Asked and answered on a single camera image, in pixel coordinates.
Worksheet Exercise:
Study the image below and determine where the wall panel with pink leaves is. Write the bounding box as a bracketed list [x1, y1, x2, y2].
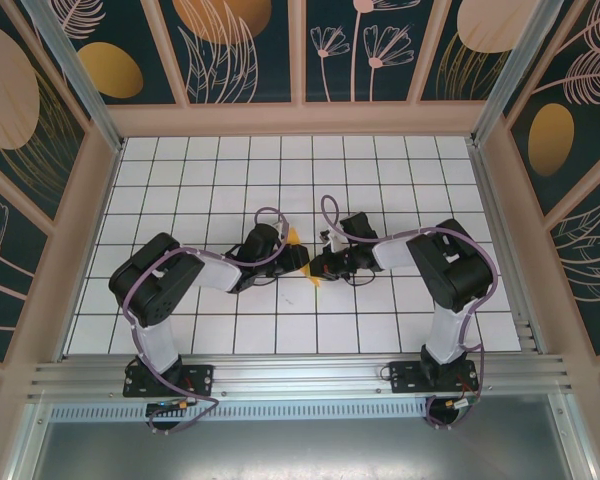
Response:
[547, 149, 600, 359]

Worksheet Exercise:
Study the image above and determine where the grey metal plate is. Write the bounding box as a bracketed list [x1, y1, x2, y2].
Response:
[27, 417, 579, 480]

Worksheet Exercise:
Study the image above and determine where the wall panel with pink flowers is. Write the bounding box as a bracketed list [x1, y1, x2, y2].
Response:
[303, 0, 451, 106]

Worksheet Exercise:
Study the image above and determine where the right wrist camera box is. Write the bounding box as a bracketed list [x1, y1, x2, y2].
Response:
[319, 228, 349, 254]

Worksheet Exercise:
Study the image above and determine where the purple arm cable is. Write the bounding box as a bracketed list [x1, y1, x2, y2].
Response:
[122, 206, 291, 436]
[320, 193, 499, 431]

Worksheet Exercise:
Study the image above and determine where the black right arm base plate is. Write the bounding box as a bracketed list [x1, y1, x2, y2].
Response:
[387, 360, 481, 396]

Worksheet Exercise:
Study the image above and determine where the wall panel with feather outlines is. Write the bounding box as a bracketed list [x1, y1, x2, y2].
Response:
[502, 0, 600, 216]

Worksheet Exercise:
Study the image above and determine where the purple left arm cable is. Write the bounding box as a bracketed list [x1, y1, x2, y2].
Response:
[122, 206, 291, 436]

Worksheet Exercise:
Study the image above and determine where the wall panel with beige oval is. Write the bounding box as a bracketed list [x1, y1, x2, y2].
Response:
[418, 0, 536, 104]

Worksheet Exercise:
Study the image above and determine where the aluminium mounting rail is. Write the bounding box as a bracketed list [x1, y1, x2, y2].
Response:
[27, 353, 576, 401]

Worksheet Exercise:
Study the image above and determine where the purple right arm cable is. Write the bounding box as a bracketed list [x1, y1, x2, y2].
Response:
[320, 193, 499, 431]

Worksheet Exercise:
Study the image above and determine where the aluminium corner post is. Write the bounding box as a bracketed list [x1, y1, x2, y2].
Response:
[20, 0, 127, 153]
[469, 0, 564, 147]

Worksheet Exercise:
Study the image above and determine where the wall panel with orange oval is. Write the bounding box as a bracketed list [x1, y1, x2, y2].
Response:
[39, 0, 189, 107]

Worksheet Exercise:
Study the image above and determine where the yellow cloth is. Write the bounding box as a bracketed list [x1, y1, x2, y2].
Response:
[284, 226, 325, 289]

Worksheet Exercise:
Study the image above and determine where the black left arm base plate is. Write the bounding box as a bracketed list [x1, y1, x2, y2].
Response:
[123, 363, 216, 399]

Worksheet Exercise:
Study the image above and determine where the grey slotted cable duct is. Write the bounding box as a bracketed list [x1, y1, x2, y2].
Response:
[49, 403, 431, 422]

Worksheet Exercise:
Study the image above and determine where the aluminium side rail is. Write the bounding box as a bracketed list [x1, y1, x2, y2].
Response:
[467, 137, 549, 354]

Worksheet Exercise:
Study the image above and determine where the wall panel with tulip outline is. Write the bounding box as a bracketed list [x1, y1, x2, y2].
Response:
[0, 164, 51, 366]

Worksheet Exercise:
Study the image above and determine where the wall panel with leaf outlines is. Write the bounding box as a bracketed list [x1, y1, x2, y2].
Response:
[157, 0, 301, 106]

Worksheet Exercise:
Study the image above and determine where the wall panel with beige circle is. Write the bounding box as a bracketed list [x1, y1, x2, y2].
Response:
[0, 0, 91, 226]

